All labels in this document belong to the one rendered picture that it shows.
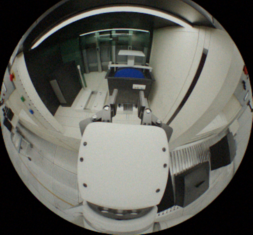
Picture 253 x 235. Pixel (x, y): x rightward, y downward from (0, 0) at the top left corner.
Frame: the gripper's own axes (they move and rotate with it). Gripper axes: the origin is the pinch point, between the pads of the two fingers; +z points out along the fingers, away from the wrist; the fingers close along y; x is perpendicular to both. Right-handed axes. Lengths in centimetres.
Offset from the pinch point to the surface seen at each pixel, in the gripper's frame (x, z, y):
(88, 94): -29, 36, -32
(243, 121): -17, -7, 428
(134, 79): -7.7, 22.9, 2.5
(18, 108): -25, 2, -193
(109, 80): -8.5, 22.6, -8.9
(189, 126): -4.7, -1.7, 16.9
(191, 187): -33, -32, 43
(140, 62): -19, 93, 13
